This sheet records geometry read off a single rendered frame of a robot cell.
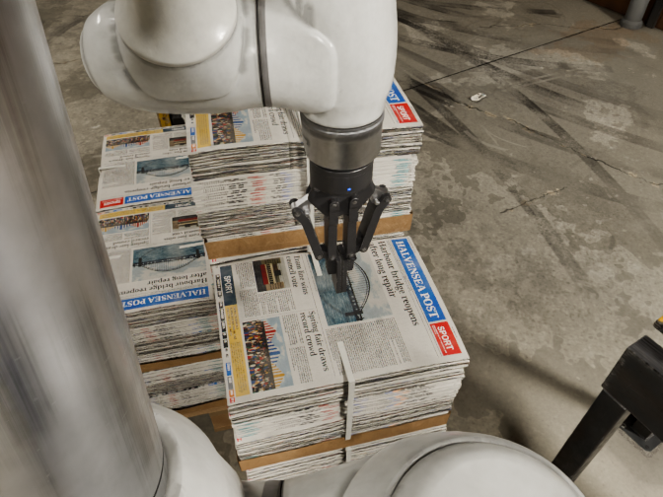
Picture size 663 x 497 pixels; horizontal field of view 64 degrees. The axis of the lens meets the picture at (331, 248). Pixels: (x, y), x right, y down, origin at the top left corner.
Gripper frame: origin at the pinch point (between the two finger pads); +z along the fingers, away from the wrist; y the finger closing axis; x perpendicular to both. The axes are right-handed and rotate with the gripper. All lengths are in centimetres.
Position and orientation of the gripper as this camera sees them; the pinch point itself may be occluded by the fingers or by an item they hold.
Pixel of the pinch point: (338, 269)
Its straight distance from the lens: 75.5
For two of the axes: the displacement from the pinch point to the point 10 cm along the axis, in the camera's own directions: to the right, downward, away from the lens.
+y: -9.7, 1.7, -1.6
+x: 2.3, 7.0, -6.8
